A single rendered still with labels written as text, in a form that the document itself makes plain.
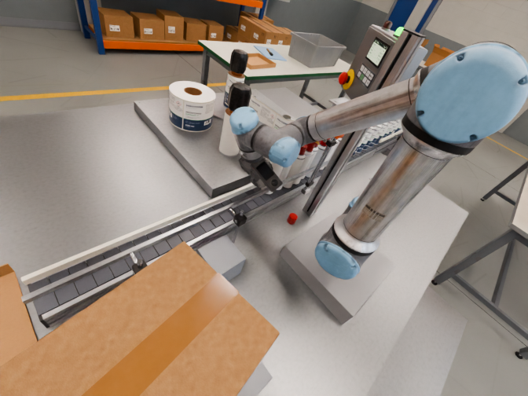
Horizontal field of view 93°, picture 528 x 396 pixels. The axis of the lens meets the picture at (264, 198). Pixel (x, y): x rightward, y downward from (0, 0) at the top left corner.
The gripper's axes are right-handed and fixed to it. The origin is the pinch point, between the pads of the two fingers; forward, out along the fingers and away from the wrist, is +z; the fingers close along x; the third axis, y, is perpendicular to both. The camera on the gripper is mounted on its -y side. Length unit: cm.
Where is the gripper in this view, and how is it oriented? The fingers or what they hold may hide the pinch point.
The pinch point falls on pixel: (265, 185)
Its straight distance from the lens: 94.2
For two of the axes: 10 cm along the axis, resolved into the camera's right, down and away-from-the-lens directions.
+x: -7.5, 6.4, -1.9
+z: 1.3, 4.2, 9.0
